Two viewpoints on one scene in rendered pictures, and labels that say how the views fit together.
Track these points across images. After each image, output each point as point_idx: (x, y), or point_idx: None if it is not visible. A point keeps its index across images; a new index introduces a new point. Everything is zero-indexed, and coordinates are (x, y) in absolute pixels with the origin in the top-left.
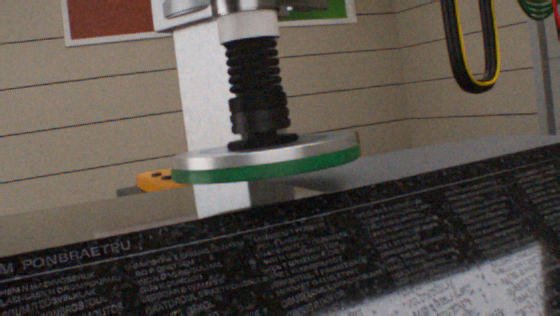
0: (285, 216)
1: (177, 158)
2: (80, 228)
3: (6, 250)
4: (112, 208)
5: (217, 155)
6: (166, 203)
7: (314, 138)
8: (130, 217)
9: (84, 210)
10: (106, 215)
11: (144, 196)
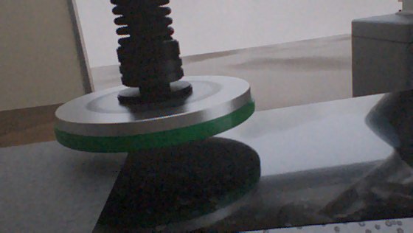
0: None
1: (246, 81)
2: (348, 116)
3: (391, 98)
4: (344, 154)
5: (217, 77)
6: (267, 150)
7: (116, 94)
8: (303, 125)
9: (396, 161)
10: (337, 136)
11: (306, 193)
